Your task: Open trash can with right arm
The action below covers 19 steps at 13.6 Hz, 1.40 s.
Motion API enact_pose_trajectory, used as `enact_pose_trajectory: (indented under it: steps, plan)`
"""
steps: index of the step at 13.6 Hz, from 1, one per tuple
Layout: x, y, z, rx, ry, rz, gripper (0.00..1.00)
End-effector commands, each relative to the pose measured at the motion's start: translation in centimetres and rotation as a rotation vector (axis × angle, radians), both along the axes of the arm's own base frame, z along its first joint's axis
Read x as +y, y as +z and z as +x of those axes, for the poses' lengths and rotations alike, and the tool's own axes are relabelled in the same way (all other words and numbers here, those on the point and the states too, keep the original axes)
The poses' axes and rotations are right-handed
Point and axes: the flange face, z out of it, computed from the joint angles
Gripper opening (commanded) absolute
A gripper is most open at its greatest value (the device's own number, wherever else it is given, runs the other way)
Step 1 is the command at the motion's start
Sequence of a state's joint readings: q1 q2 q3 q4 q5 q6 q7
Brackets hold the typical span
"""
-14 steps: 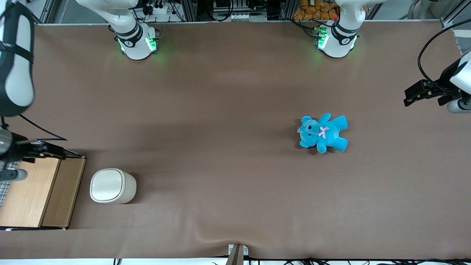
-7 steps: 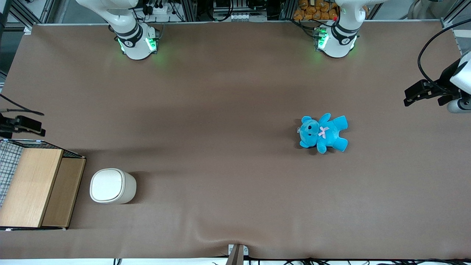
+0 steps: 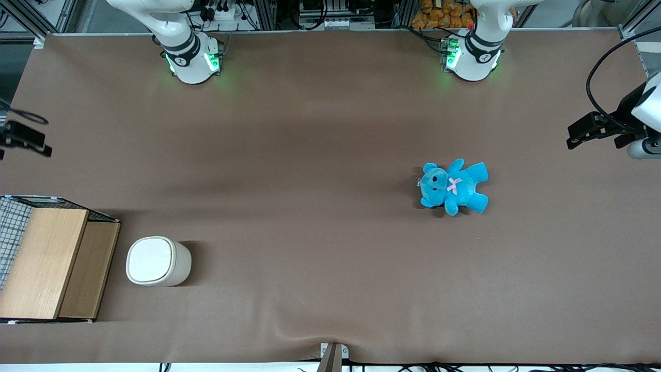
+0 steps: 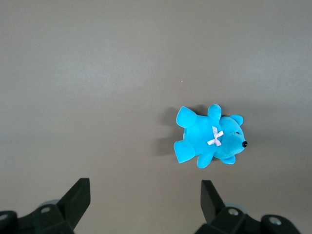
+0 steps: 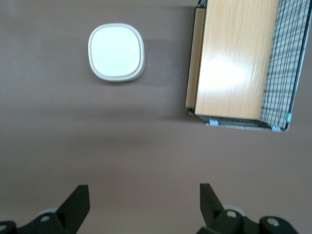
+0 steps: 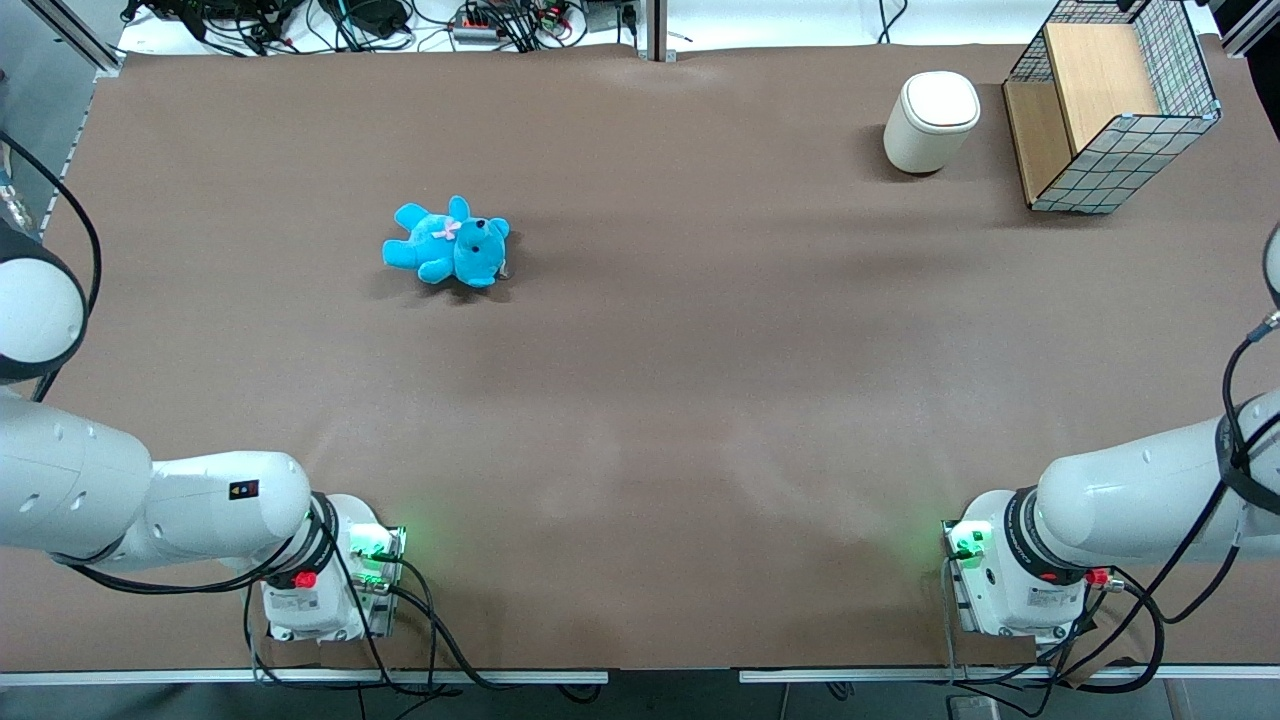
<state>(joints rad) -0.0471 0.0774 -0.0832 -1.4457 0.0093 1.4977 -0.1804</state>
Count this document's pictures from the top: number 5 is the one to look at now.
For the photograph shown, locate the wooden shelf with wire rack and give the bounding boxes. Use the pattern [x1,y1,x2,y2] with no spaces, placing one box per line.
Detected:
[185,0,312,133]

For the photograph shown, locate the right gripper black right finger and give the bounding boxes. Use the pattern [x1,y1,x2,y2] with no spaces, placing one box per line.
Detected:
[198,183,301,234]

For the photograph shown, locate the cream lidded trash can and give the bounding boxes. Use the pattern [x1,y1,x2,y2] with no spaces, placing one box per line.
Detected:
[87,22,147,82]

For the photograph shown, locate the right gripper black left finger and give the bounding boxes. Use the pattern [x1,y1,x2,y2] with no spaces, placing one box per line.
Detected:
[0,184,91,234]

